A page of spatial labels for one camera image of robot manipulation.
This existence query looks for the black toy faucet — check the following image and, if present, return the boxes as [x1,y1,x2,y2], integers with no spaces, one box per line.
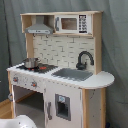
[76,51,94,70]

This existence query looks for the grey toy sink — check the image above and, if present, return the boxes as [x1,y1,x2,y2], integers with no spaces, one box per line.
[53,68,93,81]

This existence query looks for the left red stove knob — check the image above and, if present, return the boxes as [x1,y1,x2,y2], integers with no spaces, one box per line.
[12,76,19,83]

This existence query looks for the small metal pot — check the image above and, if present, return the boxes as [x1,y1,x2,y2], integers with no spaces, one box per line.
[23,58,40,68]

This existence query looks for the black toy stovetop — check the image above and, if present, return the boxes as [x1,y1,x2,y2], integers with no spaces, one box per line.
[19,63,56,74]

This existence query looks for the white toy microwave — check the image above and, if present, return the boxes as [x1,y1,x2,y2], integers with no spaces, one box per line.
[55,15,92,34]

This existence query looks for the red stove knob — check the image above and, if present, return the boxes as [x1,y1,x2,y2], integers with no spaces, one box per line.
[12,76,19,83]
[31,81,37,87]

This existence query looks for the wooden toy kitchen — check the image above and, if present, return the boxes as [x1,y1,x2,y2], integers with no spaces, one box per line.
[8,11,114,128]

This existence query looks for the right red stove knob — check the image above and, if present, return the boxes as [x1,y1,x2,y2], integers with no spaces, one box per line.
[31,81,37,87]

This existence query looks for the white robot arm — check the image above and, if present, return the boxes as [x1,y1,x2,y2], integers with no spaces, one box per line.
[0,115,37,128]

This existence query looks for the white cabinet door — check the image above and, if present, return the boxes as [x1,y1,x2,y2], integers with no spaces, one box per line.
[45,82,82,128]

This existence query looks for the grey range hood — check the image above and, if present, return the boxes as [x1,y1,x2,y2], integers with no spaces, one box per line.
[25,16,53,35]

